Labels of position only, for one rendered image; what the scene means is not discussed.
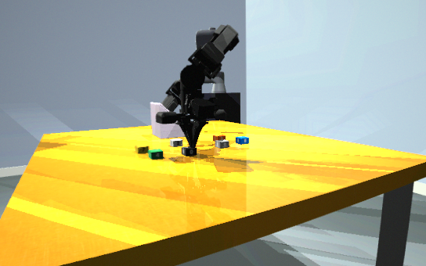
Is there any blue block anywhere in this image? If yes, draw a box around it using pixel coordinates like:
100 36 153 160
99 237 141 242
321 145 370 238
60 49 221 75
236 136 249 145

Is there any orange block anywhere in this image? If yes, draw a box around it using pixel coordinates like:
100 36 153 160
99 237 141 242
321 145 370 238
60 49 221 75
213 135 226 141

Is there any yellow digit block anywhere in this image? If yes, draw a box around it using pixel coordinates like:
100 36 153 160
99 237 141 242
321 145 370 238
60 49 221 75
135 144 149 154

